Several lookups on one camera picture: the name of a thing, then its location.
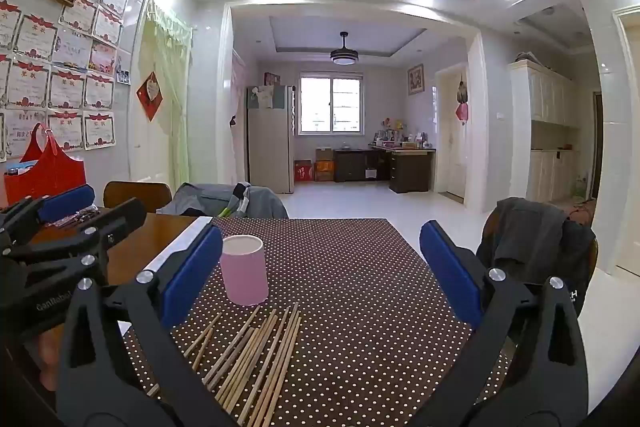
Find silver refrigerator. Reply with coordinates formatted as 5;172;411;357
245;84;296;195

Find dark wooden desk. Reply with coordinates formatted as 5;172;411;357
333;146;437;194

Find small framed wall picture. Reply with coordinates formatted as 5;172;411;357
407;64;425;96

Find dark brown door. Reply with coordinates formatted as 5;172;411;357
592;92;604;200

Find red hanging door ornament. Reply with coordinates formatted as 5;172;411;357
454;74;470;125

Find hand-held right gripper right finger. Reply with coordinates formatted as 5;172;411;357
419;220;590;427

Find ceiling fan lamp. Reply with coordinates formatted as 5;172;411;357
329;32;360;66

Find pink cup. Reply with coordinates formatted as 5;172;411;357
220;234;270;306

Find red tote bag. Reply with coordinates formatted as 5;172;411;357
4;123;87;208

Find white panel door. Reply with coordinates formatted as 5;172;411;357
614;4;640;278
436;64;468;200

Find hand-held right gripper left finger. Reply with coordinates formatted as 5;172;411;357
56;225;236;427

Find green curtain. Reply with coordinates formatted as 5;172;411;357
137;0;193;192

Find brown polka dot tablecloth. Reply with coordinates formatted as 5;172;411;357
122;217;516;427

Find wall of award certificates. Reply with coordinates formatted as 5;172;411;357
0;0;132;162

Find assorted desk items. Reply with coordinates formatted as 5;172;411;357
372;119;431;150

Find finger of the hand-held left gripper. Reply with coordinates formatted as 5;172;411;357
20;198;147;291
0;183;96;259

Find white tall cabinet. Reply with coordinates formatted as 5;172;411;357
509;59;581;202

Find window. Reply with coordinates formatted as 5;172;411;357
298;71;364;136

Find bunch of wooden chopsticks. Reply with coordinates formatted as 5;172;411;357
146;302;302;427

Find red diamond door decoration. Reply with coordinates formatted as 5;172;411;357
136;72;163;122

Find dark jacket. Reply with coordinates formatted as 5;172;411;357
476;197;597;313

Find grey jacket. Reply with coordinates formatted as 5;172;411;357
160;182;289;220

